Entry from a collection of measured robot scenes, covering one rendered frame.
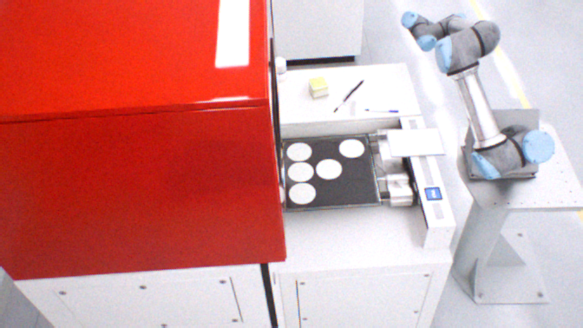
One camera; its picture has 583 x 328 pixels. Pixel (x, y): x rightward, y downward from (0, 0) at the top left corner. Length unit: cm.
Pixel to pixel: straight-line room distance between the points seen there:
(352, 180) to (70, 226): 109
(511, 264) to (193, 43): 224
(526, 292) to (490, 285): 17
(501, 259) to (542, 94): 149
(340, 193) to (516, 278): 128
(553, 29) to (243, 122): 386
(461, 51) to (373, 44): 235
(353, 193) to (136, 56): 110
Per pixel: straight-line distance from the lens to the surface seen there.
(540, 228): 320
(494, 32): 196
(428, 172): 200
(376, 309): 220
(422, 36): 229
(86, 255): 145
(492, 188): 219
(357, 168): 206
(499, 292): 289
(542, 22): 473
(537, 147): 200
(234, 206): 122
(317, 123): 215
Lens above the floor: 246
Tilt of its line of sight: 49 degrees down
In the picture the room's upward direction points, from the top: 4 degrees counter-clockwise
